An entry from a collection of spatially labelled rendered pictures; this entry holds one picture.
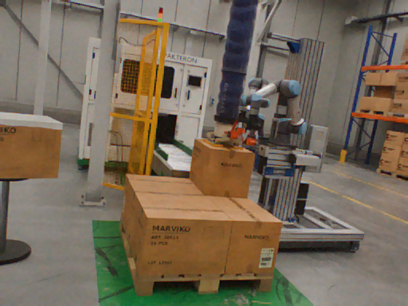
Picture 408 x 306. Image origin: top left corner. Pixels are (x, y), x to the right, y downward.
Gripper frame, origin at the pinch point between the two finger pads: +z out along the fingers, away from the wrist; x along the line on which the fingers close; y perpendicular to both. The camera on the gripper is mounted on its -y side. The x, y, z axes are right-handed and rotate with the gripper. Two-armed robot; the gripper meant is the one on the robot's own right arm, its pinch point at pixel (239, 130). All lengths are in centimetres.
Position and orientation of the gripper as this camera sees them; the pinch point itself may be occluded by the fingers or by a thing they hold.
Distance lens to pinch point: 381.2
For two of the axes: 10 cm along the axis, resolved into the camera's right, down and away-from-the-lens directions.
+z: -1.5, 9.8, 1.6
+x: 9.5, 0.9, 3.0
